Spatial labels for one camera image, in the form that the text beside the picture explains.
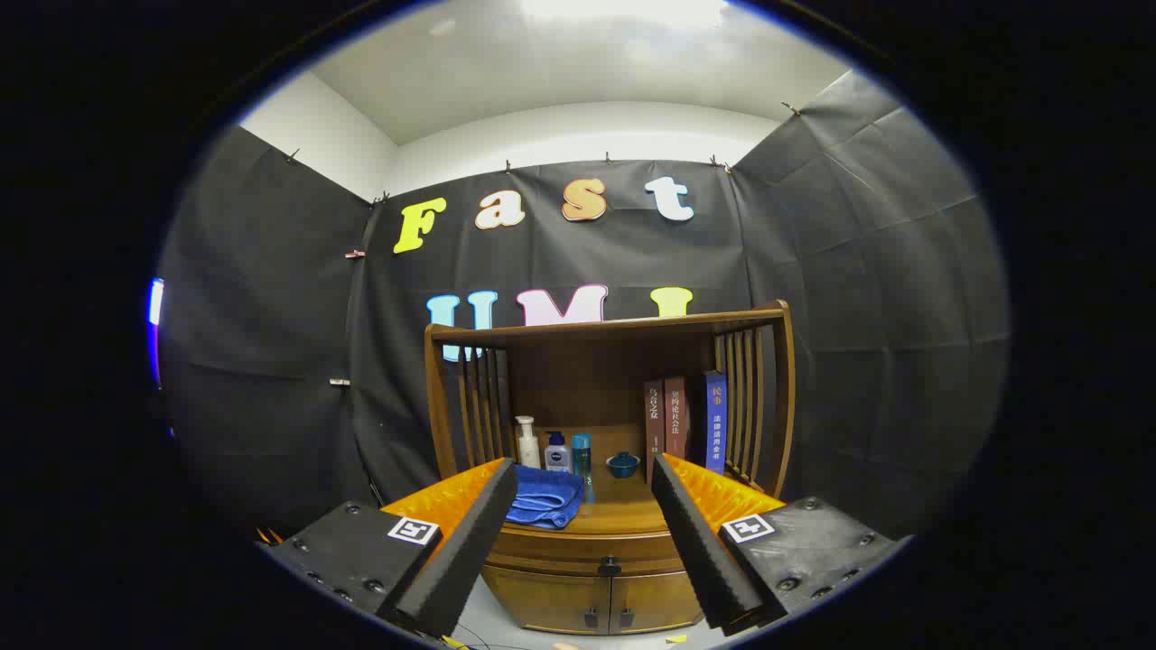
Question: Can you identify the wooden countertop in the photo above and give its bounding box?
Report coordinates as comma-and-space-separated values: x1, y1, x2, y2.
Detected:
502, 463, 676, 536

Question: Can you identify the wooden cabinet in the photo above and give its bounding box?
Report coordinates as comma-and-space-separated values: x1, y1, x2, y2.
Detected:
424, 301, 797, 636

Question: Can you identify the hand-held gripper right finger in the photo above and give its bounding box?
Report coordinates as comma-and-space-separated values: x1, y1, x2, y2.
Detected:
650, 452, 911, 633

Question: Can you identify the dark brown book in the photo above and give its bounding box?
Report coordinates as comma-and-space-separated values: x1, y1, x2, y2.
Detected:
644, 380, 667, 484

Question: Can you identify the reddish brown book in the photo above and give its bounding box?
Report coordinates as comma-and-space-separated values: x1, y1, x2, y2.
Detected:
664, 376, 689, 461

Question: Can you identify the wooden drawer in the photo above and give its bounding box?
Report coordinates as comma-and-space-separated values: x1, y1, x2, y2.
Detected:
486, 526, 689, 579

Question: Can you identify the blue folded towel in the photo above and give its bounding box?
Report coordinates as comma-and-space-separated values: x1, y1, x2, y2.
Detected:
504, 464, 586, 530

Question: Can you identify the wooden cabinet door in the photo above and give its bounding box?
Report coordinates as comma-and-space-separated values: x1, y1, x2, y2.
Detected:
610, 571, 704, 634
482, 565, 612, 634

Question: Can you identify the blue book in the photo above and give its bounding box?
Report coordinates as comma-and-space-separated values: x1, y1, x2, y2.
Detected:
694, 370, 729, 475

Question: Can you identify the clear teal bottle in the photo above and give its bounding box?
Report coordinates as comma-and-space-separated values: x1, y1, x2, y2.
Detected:
572, 433, 595, 503

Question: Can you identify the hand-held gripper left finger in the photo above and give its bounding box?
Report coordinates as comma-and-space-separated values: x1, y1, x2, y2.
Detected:
256, 457, 519, 640

